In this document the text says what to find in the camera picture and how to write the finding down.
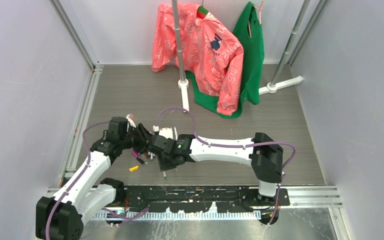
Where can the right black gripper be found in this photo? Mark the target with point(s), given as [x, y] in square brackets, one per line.
[164, 166]

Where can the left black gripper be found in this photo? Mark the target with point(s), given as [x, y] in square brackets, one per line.
[143, 134]

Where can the black pen cap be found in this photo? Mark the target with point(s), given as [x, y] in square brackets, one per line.
[140, 160]

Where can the yellow pen cap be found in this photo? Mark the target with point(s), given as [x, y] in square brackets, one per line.
[134, 168]

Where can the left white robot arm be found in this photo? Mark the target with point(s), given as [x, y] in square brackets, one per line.
[64, 215]

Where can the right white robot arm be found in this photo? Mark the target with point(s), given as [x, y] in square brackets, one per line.
[260, 152]

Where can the left rack pole with foot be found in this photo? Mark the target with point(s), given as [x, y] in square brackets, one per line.
[183, 83]

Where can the rack pole with foot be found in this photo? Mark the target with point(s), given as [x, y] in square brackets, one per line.
[183, 83]
[275, 85]

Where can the pink patterned jacket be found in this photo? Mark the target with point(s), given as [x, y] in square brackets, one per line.
[209, 50]

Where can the right rack pole with foot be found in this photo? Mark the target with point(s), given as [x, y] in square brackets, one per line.
[275, 85]

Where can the green garment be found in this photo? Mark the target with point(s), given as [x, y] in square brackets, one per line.
[248, 30]

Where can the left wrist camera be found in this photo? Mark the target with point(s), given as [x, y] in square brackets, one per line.
[131, 119]

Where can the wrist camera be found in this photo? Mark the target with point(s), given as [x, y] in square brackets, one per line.
[131, 119]
[167, 132]

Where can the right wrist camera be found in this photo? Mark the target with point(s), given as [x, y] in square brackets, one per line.
[167, 132]

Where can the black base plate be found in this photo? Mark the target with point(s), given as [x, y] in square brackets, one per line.
[196, 199]

